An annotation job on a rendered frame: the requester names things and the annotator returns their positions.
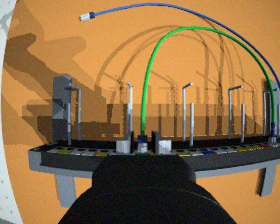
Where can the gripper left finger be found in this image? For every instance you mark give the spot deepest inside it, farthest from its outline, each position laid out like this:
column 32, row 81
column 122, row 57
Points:
column 125, row 146

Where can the green cable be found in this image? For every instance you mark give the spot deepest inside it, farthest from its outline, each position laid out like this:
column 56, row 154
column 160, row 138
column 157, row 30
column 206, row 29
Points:
column 143, row 103

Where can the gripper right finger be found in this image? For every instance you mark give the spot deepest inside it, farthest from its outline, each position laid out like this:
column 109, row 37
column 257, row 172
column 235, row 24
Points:
column 160, row 146

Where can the dark grey rack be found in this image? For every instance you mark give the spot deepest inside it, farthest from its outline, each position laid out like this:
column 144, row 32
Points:
column 68, row 158

